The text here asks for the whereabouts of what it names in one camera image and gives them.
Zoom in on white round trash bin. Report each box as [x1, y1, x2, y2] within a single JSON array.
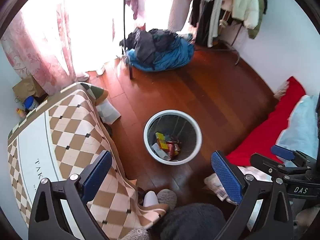
[[143, 109, 202, 166]]

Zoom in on checkered pastel pillow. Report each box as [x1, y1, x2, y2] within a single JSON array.
[[204, 166, 272, 205]]

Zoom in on grey fuzzy slipper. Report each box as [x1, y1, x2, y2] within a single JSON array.
[[157, 189, 177, 210]]

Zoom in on light blue blanket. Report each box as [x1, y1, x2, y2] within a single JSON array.
[[276, 95, 319, 159]]

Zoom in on pink floral curtain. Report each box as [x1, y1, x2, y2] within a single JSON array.
[[1, 9, 88, 95]]

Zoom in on blue lid jar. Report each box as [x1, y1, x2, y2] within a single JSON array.
[[24, 96, 39, 111]]

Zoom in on yellow snack box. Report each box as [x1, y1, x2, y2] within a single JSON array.
[[155, 132, 169, 151]]

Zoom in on blue and black clothes pile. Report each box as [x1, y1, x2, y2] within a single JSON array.
[[119, 28, 195, 72]]

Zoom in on pink white toothpaste box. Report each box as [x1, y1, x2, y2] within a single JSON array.
[[152, 143, 171, 161]]

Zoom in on black clothes rack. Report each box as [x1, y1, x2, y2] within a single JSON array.
[[122, 0, 133, 80]]

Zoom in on red blanket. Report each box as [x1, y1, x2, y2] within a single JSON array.
[[226, 77, 306, 166]]

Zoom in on red cola can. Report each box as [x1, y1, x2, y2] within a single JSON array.
[[167, 141, 176, 158]]

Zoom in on brown snack bag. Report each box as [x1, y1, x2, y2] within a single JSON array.
[[174, 141, 181, 155]]

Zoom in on hanging clothes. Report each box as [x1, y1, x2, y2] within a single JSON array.
[[123, 0, 270, 48]]

